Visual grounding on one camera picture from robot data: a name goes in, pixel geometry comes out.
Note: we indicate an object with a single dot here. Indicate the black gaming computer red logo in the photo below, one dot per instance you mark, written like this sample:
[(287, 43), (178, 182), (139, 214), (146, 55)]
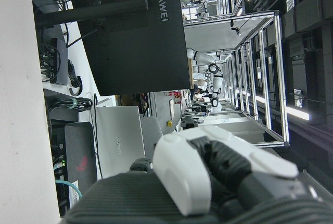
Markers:
[(79, 159)]

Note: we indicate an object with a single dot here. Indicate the aluminium frame cage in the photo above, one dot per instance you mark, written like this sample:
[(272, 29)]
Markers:
[(262, 78)]

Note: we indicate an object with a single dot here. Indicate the white humanoid robot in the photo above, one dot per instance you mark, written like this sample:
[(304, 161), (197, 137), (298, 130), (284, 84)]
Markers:
[(209, 78)]

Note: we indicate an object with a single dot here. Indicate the black Huawei monitor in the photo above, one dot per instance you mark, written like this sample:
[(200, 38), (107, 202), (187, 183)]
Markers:
[(125, 28)]

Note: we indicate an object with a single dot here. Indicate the black dock box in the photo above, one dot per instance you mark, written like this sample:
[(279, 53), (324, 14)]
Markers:
[(59, 61)]

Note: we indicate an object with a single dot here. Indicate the silver laptop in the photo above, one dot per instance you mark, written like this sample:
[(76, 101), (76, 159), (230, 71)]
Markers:
[(118, 140)]

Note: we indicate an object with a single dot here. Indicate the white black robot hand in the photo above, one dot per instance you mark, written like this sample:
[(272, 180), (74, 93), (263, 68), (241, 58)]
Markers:
[(205, 177)]

